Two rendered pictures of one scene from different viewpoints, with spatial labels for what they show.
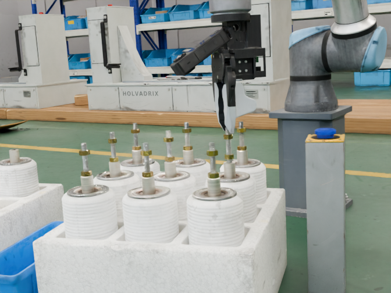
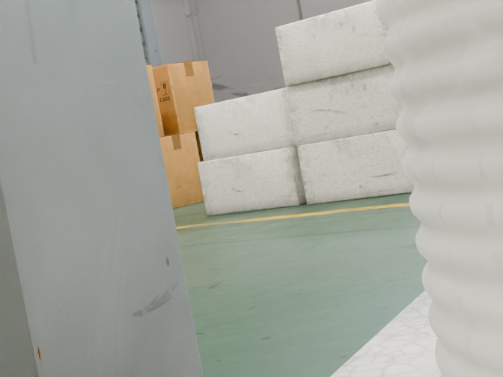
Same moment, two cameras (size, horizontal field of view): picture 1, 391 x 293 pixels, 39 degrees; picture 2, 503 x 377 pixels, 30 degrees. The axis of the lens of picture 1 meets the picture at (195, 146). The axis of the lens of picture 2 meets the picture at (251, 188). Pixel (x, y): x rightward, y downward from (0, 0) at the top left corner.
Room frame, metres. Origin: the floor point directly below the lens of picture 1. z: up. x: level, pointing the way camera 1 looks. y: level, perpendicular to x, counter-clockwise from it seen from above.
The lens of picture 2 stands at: (1.26, -0.15, 0.23)
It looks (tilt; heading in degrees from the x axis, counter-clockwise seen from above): 3 degrees down; 188
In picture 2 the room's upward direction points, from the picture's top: 10 degrees counter-clockwise
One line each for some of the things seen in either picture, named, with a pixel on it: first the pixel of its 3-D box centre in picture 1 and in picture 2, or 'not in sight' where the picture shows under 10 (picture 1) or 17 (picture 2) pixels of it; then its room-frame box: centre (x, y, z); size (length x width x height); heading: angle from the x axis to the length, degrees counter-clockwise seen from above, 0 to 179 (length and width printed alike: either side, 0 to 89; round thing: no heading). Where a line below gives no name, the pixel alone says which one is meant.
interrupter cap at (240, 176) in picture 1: (230, 177); not in sight; (1.01, -0.06, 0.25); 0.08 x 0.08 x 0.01
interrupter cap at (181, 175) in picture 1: (170, 176); not in sight; (1.05, 0.05, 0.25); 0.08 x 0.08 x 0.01
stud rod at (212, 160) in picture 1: (212, 164); not in sight; (0.90, -0.03, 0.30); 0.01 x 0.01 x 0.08
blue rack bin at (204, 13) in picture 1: (221, 9); not in sight; (6.65, -0.40, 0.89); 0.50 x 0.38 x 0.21; 147
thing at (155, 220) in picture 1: (152, 242); not in sight; (0.93, 0.09, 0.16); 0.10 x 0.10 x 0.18
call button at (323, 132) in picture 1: (325, 134); not in sight; (1.03, -0.25, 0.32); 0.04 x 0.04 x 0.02
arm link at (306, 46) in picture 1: (312, 50); not in sight; (1.58, -0.35, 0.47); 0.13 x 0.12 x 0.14; 53
